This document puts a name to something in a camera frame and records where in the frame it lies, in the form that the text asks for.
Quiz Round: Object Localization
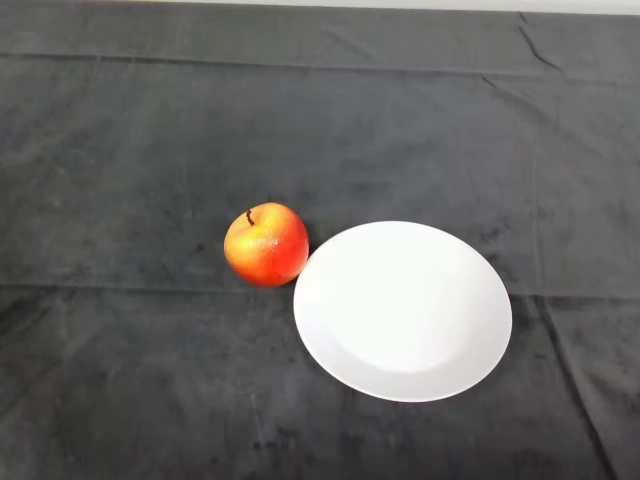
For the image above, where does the white round plate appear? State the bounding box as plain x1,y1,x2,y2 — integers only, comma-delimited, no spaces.
292,220,514,404

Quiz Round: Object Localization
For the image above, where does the red yellow apple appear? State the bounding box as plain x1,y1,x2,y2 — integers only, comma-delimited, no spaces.
223,202,311,289

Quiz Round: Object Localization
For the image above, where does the black velvet cloth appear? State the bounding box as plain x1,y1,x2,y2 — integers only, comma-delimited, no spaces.
0,3,640,480

